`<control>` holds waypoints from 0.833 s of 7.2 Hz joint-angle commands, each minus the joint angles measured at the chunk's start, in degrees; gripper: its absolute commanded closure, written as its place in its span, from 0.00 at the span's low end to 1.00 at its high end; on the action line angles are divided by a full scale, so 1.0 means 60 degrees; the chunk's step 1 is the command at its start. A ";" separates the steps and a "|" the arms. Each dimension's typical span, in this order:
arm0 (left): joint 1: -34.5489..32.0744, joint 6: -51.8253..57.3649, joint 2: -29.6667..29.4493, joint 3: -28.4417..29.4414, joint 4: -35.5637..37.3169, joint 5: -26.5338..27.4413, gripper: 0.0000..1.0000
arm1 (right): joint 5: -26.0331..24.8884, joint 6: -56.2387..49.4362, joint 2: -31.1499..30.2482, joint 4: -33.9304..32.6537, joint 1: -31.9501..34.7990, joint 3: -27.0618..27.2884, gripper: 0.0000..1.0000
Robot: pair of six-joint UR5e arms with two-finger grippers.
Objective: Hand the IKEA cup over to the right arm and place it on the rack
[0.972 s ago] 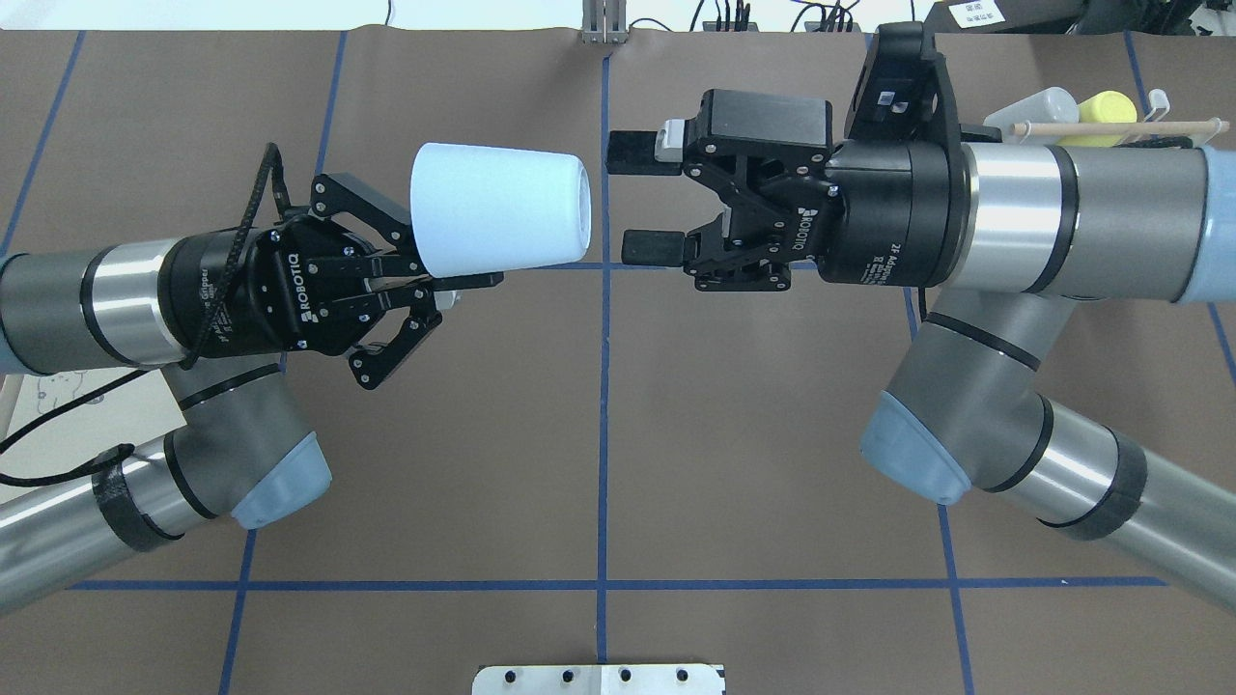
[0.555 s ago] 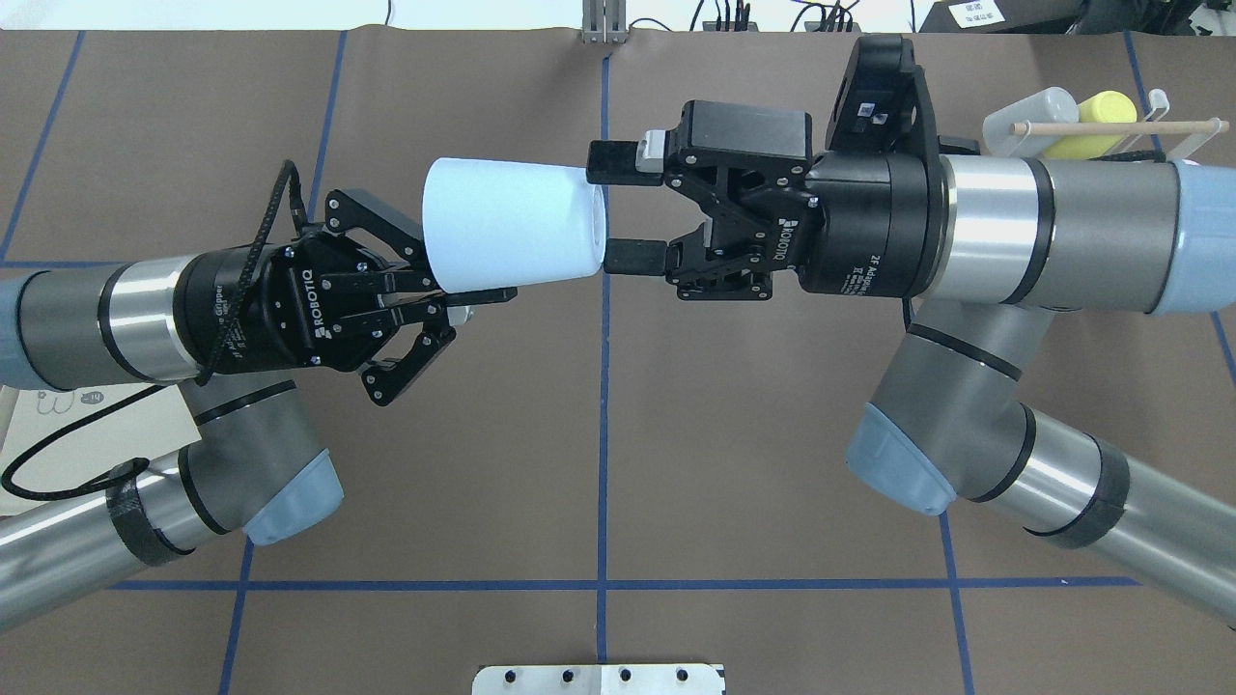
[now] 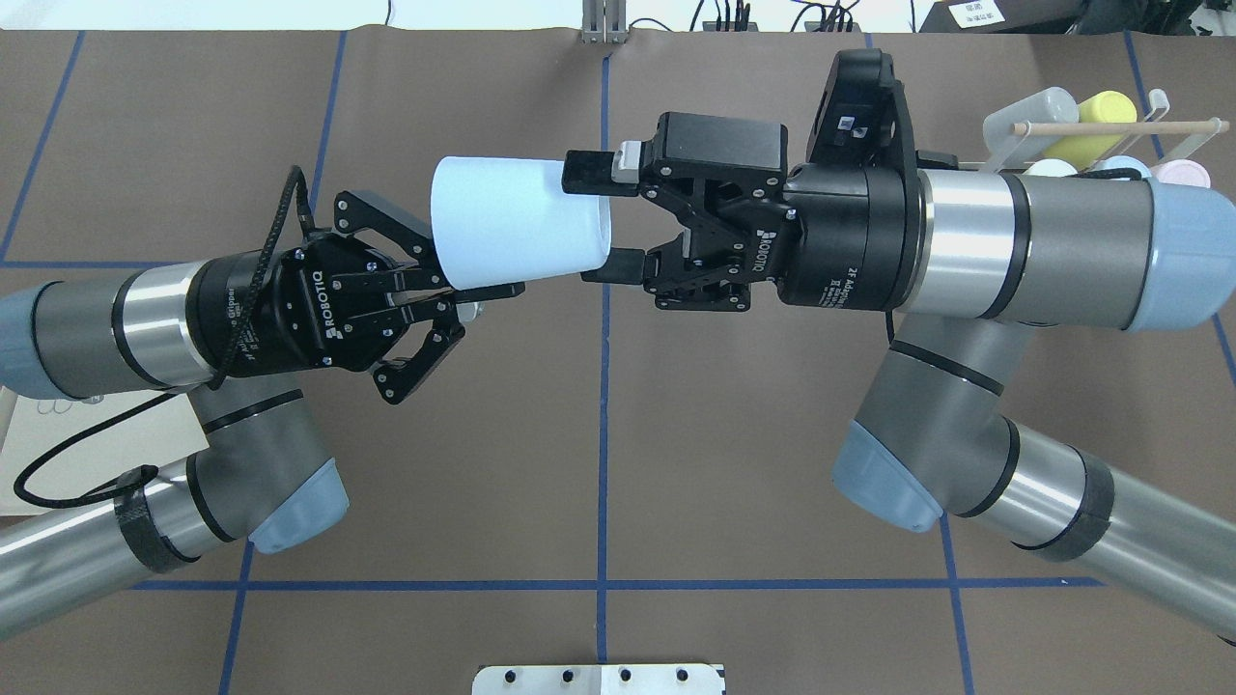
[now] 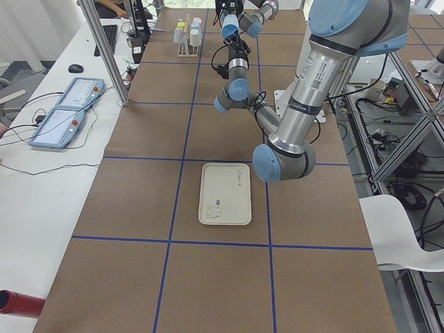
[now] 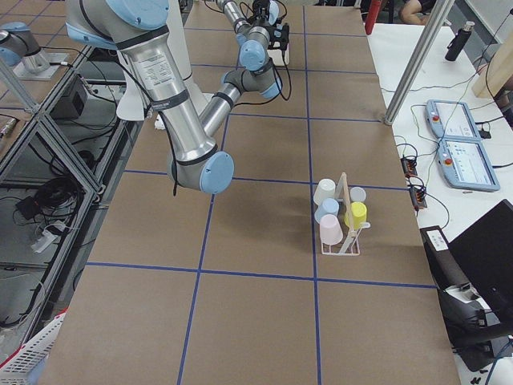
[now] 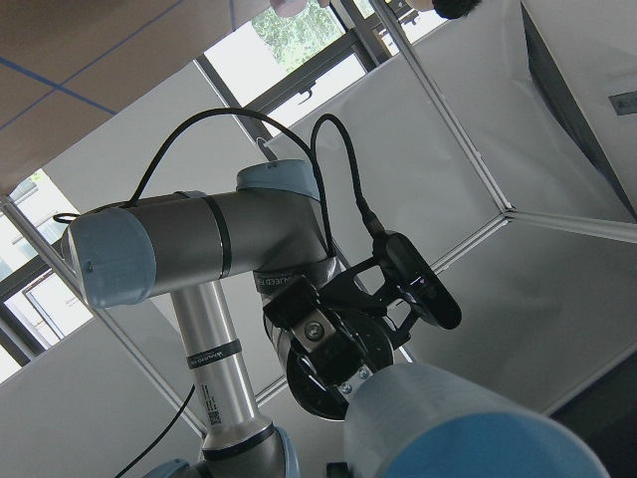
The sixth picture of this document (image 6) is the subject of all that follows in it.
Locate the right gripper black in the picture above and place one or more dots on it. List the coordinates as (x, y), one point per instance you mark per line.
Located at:
(329, 341)

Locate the blue plastic cup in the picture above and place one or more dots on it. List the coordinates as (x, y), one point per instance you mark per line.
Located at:
(417, 420)

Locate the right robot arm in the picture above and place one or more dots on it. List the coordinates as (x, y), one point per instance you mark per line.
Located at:
(184, 244)

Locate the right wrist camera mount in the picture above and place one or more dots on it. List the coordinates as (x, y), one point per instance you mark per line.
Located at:
(407, 277)

